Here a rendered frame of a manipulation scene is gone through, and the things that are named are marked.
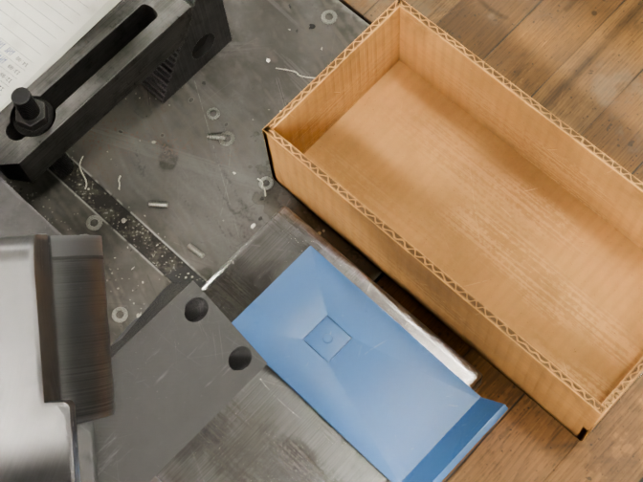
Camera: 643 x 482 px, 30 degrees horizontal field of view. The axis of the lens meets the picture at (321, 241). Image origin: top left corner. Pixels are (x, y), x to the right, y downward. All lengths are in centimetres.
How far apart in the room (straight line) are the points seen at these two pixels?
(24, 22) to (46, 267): 44
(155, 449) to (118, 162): 37
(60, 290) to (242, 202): 40
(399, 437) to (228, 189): 20
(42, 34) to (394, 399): 32
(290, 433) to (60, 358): 33
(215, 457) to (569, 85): 33
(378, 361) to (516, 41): 24
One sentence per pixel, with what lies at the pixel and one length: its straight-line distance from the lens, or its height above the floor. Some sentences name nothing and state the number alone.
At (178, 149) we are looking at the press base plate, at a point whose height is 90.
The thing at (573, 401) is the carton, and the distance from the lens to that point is 67.
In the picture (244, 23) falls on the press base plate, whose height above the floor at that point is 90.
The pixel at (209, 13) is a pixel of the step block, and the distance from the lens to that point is 77.
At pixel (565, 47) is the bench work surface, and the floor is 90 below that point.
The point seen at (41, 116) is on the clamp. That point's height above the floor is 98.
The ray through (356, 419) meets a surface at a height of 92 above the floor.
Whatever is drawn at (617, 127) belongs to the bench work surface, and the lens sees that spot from 79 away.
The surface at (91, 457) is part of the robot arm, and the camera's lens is 38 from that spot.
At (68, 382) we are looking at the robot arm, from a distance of 38.
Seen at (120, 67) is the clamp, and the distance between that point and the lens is 73.
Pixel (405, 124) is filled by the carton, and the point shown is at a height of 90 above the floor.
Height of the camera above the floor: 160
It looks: 69 degrees down
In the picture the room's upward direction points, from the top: 8 degrees counter-clockwise
